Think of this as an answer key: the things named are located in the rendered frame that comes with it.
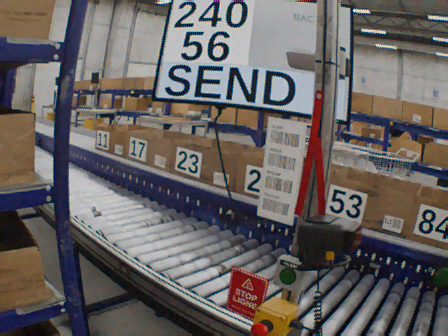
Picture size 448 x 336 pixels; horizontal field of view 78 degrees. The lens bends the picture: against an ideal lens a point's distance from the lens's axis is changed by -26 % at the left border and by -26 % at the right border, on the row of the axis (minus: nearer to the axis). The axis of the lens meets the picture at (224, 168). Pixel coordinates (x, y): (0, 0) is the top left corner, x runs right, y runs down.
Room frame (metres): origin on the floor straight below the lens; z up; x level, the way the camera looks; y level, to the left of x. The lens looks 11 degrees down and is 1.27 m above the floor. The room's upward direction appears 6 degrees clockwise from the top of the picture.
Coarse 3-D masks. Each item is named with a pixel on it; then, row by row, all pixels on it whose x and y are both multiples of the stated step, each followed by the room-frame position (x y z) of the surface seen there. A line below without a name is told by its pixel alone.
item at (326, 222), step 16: (304, 224) 0.58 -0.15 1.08; (320, 224) 0.56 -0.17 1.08; (336, 224) 0.55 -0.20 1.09; (352, 224) 0.56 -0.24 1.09; (304, 240) 0.57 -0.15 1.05; (320, 240) 0.55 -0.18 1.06; (336, 240) 0.53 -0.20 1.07; (352, 240) 0.52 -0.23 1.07; (304, 256) 0.58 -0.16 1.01; (320, 256) 0.56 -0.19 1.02
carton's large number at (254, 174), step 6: (252, 168) 1.44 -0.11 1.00; (258, 168) 1.42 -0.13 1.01; (246, 174) 1.45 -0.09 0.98; (252, 174) 1.44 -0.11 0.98; (258, 174) 1.42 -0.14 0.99; (246, 180) 1.45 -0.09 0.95; (252, 180) 1.43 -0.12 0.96; (258, 180) 1.42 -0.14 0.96; (246, 186) 1.45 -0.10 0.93; (252, 186) 1.43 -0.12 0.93; (258, 186) 1.41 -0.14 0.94; (252, 192) 1.43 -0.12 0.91; (258, 192) 1.41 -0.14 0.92
